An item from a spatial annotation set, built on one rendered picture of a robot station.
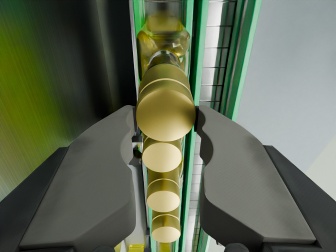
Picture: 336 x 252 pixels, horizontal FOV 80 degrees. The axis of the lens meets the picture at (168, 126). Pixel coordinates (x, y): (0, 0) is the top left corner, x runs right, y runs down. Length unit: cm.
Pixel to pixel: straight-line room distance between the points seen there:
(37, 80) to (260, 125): 62
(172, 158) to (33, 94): 14
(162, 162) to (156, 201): 5
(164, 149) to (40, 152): 12
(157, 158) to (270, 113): 56
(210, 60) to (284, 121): 39
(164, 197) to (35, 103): 15
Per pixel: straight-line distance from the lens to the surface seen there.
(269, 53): 62
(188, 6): 33
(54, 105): 25
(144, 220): 76
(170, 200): 21
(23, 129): 21
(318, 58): 69
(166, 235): 26
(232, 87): 40
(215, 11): 42
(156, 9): 41
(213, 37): 43
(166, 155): 17
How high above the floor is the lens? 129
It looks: 58 degrees down
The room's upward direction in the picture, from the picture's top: 177 degrees clockwise
